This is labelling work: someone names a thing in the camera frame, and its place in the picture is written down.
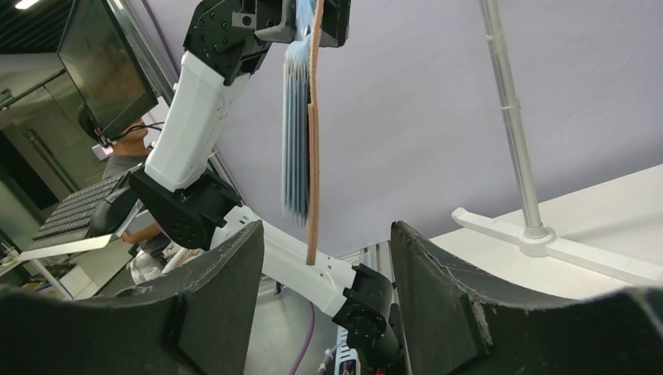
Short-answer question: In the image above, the silver clothes rack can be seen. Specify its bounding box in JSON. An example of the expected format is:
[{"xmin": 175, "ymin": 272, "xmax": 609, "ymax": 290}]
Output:
[{"xmin": 452, "ymin": 1, "xmax": 662, "ymax": 285}]

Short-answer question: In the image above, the black keyboard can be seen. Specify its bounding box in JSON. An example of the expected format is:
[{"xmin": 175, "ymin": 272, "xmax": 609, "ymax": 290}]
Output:
[{"xmin": 32, "ymin": 172, "xmax": 127, "ymax": 241}]

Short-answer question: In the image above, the black computer monitor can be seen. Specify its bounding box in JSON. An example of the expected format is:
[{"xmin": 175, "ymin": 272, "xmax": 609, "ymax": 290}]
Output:
[{"xmin": 57, "ymin": 0, "xmax": 158, "ymax": 139}]

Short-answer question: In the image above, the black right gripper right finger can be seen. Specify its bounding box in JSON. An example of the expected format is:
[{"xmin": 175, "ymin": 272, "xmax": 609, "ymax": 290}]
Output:
[{"xmin": 390, "ymin": 221, "xmax": 662, "ymax": 374}]

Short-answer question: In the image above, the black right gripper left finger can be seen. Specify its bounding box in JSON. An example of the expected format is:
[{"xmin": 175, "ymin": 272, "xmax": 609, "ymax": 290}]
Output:
[{"xmin": 1, "ymin": 221, "xmax": 264, "ymax": 374}]

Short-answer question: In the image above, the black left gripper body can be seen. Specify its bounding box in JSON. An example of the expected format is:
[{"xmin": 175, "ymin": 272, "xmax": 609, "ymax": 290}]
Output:
[{"xmin": 182, "ymin": 1, "xmax": 351, "ymax": 86}]

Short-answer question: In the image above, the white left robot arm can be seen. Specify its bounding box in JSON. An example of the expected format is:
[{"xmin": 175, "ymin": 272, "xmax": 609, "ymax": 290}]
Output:
[{"xmin": 131, "ymin": 1, "xmax": 406, "ymax": 374}]

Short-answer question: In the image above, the person with headset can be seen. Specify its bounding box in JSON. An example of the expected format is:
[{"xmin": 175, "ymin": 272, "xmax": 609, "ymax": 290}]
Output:
[{"xmin": 77, "ymin": 103, "xmax": 170, "ymax": 259}]

